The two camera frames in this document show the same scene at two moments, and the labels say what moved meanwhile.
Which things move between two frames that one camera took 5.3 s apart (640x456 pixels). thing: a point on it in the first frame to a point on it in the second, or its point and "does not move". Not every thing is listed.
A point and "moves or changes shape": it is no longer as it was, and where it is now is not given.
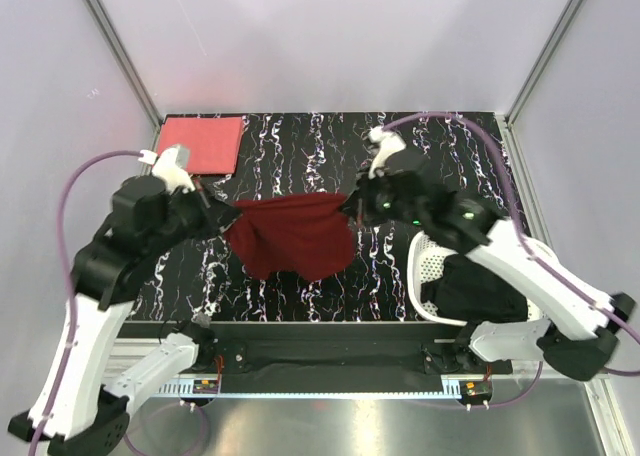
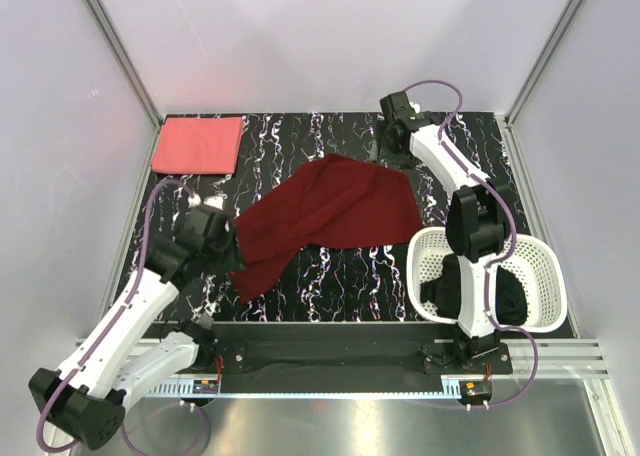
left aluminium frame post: (125, 59) does not move
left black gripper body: (192, 213) to (224, 256)
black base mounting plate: (329, 356) does not move
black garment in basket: (467, 291) does not move
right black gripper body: (378, 203) to (389, 154)
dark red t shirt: (304, 235) moves or changes shape
